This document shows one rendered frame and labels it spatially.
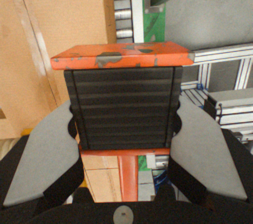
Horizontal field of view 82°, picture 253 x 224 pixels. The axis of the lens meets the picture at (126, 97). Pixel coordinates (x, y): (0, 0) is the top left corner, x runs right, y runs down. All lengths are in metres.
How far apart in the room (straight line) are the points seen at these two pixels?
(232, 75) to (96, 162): 1.37
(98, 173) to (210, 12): 1.67
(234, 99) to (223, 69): 0.86
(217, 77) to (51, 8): 1.30
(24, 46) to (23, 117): 0.26
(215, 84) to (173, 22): 0.64
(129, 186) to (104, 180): 1.39
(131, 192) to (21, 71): 0.48
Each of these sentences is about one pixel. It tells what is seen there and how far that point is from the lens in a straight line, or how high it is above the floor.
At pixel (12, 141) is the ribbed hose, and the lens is 0.30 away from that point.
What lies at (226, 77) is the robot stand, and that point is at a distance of 1.51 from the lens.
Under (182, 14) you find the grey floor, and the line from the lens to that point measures 1.46.
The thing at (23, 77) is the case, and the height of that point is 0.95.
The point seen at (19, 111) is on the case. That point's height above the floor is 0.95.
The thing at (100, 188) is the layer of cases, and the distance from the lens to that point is 1.68.
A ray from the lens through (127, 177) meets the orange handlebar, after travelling 0.18.
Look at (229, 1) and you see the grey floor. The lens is 1.62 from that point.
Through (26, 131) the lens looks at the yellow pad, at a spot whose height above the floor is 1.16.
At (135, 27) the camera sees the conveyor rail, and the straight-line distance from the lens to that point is 0.79.
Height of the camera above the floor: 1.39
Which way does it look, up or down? 62 degrees down
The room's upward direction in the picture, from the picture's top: 180 degrees clockwise
